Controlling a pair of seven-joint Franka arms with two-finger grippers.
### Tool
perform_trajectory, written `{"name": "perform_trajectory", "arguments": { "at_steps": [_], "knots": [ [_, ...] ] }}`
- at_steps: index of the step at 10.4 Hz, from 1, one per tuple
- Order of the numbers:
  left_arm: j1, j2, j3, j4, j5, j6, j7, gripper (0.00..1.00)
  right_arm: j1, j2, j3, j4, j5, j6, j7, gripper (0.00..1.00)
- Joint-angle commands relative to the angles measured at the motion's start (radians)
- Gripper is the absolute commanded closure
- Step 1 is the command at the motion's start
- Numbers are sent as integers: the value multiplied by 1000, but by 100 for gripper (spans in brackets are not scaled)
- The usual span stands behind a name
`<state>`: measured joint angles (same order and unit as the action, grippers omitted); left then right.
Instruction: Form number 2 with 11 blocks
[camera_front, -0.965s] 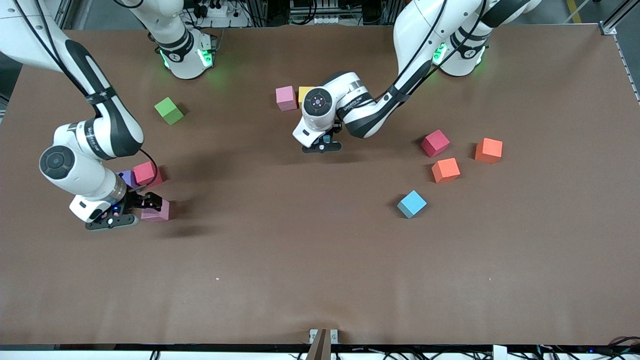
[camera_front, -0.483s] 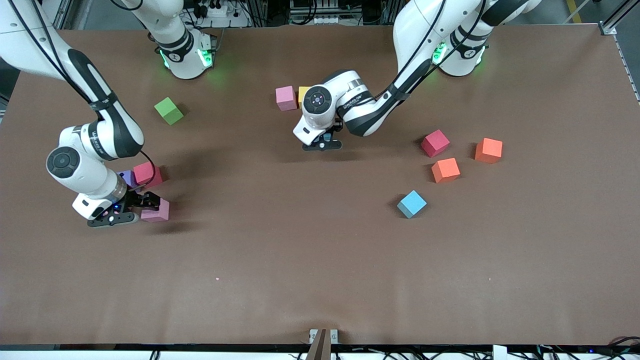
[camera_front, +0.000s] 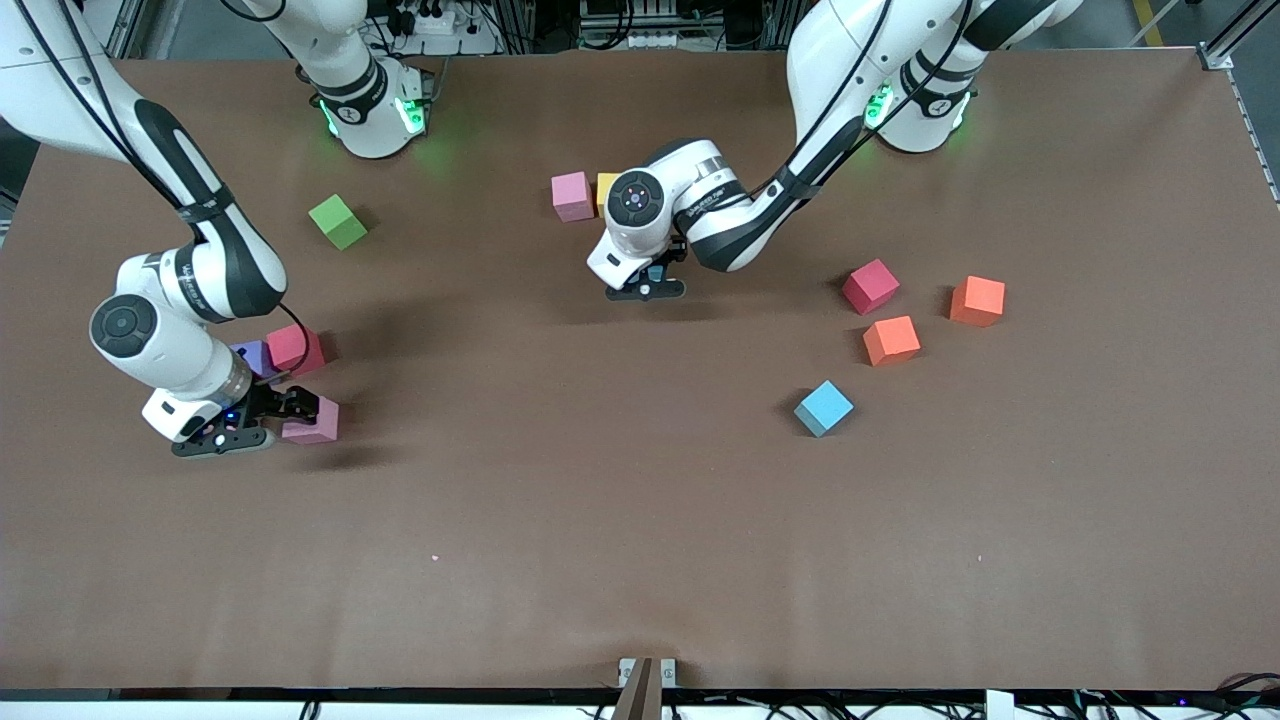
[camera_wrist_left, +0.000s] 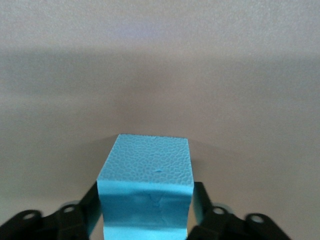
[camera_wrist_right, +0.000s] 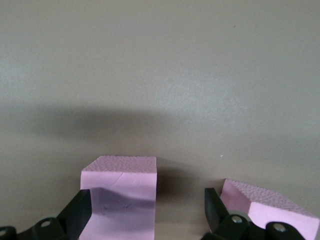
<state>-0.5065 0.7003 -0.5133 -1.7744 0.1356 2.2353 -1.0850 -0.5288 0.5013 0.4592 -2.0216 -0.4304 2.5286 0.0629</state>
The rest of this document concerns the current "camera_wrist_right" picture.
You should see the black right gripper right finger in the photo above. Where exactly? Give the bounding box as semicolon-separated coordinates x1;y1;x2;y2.
201;187;307;240

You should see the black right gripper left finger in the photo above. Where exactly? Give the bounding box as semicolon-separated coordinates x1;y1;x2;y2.
0;189;91;240

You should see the pink foam block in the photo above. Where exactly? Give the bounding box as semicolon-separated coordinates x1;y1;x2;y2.
80;155;159;240
219;178;320;240

